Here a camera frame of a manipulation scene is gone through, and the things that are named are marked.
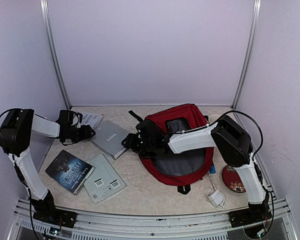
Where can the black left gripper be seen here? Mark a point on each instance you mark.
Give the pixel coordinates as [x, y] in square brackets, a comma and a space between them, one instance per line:
[86, 133]

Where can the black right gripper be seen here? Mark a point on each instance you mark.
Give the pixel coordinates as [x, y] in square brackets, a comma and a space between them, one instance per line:
[130, 143]

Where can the grey ianra book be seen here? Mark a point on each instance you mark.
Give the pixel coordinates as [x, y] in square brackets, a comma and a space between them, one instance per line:
[108, 138]

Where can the red student backpack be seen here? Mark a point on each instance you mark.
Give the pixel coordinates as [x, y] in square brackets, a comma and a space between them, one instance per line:
[180, 170]

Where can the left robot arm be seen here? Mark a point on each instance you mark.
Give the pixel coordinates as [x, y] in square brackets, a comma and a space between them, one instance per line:
[16, 128]

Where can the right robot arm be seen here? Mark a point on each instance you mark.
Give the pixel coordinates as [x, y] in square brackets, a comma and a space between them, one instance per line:
[233, 143]

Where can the rose cover white book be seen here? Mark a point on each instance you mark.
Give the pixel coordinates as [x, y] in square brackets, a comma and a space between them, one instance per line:
[88, 120]

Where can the dark blue heights book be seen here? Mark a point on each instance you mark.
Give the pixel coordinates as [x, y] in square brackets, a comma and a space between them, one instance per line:
[69, 171]

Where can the grey barcode book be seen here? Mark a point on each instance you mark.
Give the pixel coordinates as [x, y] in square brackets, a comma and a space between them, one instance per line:
[103, 182]

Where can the white floral mug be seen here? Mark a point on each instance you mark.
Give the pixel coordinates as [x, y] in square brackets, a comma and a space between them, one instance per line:
[213, 117]

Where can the white marker pen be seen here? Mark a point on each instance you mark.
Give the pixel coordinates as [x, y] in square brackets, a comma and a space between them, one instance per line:
[213, 187]

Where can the red floral plate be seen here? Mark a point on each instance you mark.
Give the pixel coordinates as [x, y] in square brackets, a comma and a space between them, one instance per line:
[232, 180]

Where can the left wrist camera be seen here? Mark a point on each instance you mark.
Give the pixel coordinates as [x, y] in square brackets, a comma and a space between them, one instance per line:
[69, 118]

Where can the white charger with cable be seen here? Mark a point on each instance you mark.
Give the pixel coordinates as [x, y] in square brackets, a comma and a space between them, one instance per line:
[217, 199]

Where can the aluminium front rail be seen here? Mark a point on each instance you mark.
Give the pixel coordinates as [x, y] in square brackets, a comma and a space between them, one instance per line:
[207, 226]

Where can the aluminium frame left post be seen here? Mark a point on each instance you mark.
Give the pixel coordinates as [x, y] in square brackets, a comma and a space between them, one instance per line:
[44, 6]

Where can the aluminium frame post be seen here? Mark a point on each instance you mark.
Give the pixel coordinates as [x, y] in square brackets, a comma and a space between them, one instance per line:
[248, 52]
[44, 6]

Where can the aluminium frame right post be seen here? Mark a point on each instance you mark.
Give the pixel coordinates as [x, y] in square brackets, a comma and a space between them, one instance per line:
[248, 52]

